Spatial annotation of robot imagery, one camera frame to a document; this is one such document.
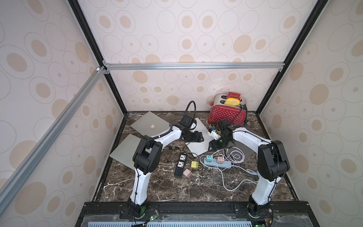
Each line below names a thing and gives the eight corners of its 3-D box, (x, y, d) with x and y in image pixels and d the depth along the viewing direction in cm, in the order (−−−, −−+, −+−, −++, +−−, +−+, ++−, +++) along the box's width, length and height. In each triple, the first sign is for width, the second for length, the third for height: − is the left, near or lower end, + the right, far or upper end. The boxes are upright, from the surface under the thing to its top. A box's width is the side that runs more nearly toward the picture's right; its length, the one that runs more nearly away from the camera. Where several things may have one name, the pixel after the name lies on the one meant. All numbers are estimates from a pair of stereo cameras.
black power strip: (173, 177, 87) (173, 175, 85) (180, 154, 97) (180, 152, 95) (181, 179, 86) (181, 177, 84) (187, 155, 96) (187, 153, 94)
